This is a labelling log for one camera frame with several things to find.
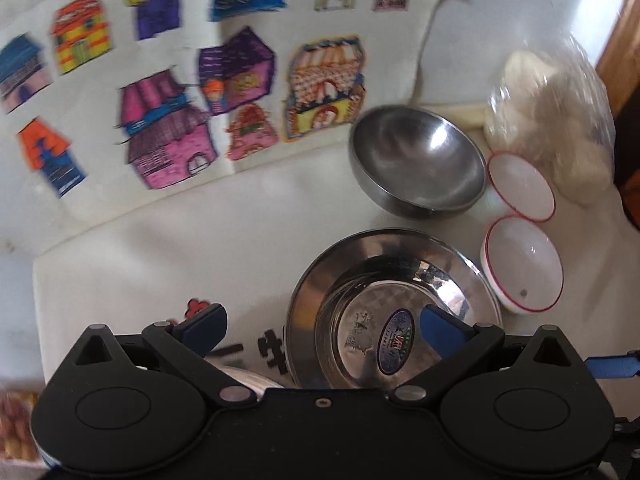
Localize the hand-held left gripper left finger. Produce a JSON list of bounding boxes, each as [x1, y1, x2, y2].
[[69, 304, 257, 407]]

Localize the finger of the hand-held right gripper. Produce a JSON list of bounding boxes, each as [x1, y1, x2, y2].
[[582, 354, 640, 380]]

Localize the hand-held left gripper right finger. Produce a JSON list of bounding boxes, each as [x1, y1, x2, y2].
[[390, 304, 581, 407]]

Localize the large steel bowl with sticker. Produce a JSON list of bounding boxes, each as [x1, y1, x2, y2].
[[286, 229, 503, 391]]

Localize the white bowl with red rim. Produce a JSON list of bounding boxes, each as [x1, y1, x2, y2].
[[480, 215, 565, 316], [487, 151, 557, 223]]

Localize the round stainless steel bowl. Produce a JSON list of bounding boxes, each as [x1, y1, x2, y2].
[[348, 104, 487, 220]]

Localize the white ribbed plate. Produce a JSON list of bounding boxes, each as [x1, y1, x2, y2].
[[205, 365, 286, 396]]

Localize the brown snack pack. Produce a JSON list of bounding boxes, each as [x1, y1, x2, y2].
[[0, 391, 41, 463]]

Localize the clear plastic bag of buns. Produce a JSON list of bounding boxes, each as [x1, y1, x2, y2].
[[482, 35, 618, 206]]

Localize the paper with coloured house drawings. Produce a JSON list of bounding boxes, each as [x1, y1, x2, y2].
[[0, 0, 447, 201]]

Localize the wooden furniture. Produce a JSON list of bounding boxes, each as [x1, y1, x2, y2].
[[595, 0, 640, 111]]

